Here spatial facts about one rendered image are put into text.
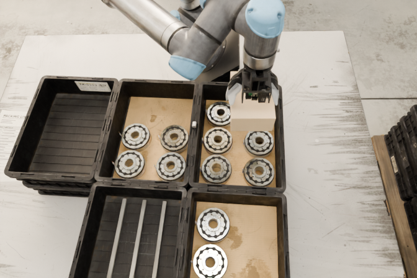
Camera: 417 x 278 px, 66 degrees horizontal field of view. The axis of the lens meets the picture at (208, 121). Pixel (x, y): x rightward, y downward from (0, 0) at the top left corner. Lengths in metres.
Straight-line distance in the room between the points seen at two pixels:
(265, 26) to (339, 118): 0.87
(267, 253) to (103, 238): 0.51
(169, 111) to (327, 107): 0.67
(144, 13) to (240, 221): 0.68
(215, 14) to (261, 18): 0.11
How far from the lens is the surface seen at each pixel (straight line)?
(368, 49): 2.74
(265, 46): 0.68
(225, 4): 0.70
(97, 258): 1.13
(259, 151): 1.13
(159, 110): 1.26
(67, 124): 1.34
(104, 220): 1.15
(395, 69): 2.70
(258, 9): 0.65
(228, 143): 1.14
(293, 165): 1.30
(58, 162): 1.28
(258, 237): 1.08
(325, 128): 1.41
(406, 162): 1.96
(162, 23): 0.77
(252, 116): 0.88
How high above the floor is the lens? 1.89
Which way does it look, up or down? 61 degrees down
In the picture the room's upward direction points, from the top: 4 degrees counter-clockwise
